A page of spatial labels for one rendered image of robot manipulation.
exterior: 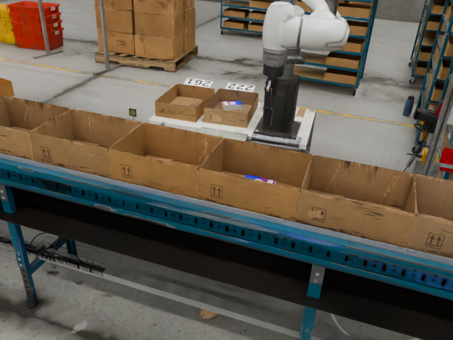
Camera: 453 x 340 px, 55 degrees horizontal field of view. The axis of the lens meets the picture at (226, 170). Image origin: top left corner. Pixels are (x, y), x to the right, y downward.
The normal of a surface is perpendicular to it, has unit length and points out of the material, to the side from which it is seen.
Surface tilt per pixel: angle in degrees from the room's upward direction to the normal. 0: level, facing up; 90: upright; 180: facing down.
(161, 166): 90
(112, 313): 0
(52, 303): 0
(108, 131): 89
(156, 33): 88
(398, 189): 90
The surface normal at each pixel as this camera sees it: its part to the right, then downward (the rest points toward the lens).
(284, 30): -0.09, 0.43
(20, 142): -0.31, 0.47
